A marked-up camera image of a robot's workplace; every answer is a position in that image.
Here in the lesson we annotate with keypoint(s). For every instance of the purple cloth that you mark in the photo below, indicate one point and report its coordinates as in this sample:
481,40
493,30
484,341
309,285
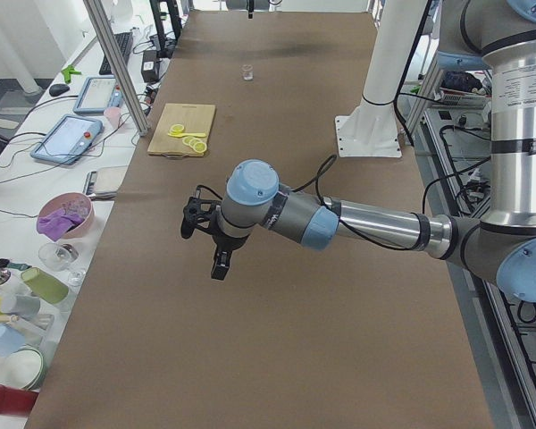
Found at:
58,223

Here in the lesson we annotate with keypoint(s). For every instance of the lemon slice far single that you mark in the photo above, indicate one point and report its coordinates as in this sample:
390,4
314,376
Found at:
176,129

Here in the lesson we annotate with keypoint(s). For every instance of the grey cup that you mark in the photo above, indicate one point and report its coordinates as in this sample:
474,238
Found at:
22,305

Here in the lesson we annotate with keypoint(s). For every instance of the aluminium frame post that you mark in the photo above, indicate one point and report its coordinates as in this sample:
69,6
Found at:
112,52

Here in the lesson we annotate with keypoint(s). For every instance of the light blue cup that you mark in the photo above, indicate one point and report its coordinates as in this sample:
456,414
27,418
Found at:
11,340

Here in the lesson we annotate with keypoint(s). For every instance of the blue teach pendant far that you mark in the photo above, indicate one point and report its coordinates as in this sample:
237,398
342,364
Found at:
97,94

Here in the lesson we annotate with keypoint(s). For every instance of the green plastic cup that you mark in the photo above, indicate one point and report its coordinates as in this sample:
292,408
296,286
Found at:
44,285

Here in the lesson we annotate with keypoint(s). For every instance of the black power adapter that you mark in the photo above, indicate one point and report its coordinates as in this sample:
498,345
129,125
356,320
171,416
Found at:
150,67

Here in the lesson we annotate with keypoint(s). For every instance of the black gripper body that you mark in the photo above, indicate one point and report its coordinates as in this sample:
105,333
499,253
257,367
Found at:
230,241

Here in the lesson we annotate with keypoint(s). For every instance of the clear glass measuring cup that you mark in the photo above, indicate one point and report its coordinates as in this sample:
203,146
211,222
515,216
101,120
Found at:
247,71

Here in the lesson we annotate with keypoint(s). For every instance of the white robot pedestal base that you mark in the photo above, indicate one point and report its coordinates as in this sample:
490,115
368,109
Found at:
371,129

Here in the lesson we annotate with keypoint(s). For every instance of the white green-rimmed bowl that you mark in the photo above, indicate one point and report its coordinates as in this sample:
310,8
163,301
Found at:
24,369

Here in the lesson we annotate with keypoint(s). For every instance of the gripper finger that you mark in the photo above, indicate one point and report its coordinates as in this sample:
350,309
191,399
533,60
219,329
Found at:
197,214
221,264

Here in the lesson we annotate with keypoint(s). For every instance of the clear wine glass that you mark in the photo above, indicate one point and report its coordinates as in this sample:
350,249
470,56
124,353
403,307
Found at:
62,257

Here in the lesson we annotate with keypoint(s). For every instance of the black computer mouse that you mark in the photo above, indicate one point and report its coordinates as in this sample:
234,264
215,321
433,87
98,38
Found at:
58,89

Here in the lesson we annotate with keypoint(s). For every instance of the pink bowl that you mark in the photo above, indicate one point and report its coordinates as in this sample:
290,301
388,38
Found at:
72,202

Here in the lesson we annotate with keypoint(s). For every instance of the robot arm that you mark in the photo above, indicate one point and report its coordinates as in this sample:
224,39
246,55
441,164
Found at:
499,247

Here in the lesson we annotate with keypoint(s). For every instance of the lemon slice stack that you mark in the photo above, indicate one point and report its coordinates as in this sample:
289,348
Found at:
198,146

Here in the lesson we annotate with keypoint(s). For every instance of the red cup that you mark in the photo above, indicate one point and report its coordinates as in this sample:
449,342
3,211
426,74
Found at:
16,402

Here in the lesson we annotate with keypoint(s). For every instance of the bamboo cutting board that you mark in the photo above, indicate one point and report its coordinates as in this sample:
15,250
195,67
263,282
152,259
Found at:
194,117

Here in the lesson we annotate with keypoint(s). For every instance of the green 3d printed part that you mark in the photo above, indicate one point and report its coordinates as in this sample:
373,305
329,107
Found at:
68,72

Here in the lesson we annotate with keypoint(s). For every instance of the blue teach pendant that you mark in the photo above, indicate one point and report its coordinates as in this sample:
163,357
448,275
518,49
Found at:
97,94
68,140

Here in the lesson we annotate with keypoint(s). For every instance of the blue teach pendant near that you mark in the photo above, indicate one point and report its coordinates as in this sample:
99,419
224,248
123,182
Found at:
68,140

